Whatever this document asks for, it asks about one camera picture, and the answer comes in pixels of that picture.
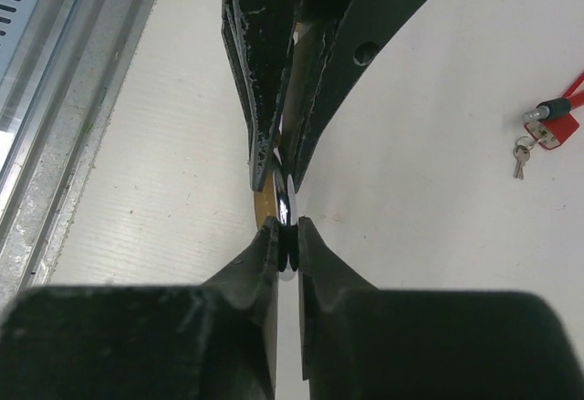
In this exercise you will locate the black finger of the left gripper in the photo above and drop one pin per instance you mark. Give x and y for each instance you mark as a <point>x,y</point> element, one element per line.
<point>258,39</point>
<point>338,40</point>

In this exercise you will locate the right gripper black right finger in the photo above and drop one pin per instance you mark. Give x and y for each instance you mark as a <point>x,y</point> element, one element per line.
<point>361,342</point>

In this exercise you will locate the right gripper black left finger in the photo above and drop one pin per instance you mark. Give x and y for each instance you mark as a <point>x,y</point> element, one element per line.
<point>215,340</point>

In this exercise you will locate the large brass padlock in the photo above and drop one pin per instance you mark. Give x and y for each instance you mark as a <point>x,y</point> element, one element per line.
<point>285,171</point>

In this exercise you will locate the aluminium mounting rail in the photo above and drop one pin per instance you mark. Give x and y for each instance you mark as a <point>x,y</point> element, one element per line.
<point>59,85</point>

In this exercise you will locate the cable lock keys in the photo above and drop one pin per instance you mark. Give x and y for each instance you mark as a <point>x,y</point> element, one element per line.
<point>522,153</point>

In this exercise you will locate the red cable lock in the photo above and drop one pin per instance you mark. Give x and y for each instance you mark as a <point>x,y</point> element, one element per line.
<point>552,122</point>

